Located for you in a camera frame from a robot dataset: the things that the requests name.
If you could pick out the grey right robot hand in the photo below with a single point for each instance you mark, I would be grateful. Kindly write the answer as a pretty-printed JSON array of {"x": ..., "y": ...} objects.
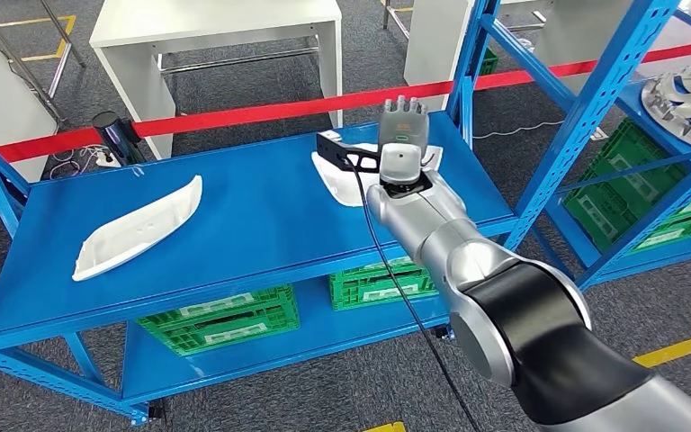
[{"x": 404, "y": 125}]

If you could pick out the broad white shell part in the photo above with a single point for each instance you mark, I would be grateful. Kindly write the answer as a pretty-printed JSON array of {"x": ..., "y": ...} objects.
[{"x": 345, "y": 185}]

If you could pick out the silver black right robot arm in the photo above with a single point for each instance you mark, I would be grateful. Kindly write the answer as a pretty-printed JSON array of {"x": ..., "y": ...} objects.
[{"x": 500, "y": 286}]

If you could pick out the blue steel shelf rack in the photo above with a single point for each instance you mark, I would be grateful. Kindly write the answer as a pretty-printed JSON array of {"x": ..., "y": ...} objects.
[
  {"x": 649, "y": 229},
  {"x": 250, "y": 214}
]

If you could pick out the long narrow white shell part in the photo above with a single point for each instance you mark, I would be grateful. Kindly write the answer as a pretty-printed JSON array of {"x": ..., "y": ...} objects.
[{"x": 137, "y": 232}]

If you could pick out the white table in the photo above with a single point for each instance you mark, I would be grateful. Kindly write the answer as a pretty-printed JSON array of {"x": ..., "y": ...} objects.
[
  {"x": 214, "y": 21},
  {"x": 435, "y": 54}
]

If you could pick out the red barrier belt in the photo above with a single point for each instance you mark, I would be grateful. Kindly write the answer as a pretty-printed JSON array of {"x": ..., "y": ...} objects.
[
  {"x": 41, "y": 143},
  {"x": 292, "y": 108}
]

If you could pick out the yellow floor tape strip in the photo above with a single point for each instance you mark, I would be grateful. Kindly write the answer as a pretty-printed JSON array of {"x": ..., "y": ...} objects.
[{"x": 402, "y": 9}]

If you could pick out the clear plastic wrapper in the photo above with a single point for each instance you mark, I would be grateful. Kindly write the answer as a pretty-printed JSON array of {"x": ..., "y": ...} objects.
[{"x": 522, "y": 44}]

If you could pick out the white power strip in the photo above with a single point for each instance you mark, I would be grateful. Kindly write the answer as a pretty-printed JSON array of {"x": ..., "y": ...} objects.
[{"x": 107, "y": 160}]

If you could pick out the yellow floor tape outline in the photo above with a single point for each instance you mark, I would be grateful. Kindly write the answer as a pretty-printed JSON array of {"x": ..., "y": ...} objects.
[{"x": 679, "y": 347}]

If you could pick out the white cabinet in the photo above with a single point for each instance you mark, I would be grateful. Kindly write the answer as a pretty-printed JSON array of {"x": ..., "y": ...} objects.
[{"x": 0, "y": 95}]

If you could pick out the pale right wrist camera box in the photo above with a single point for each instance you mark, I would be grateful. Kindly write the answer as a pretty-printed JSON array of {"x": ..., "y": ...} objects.
[{"x": 402, "y": 164}]

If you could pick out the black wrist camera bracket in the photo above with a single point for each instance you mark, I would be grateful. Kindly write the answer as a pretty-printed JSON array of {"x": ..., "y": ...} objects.
[{"x": 333, "y": 150}]

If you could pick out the black barrier post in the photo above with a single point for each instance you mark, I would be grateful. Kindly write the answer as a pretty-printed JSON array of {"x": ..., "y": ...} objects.
[{"x": 113, "y": 136}]

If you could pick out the chrome tube frame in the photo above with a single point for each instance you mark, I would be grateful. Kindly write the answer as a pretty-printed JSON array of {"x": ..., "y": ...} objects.
[{"x": 60, "y": 71}]

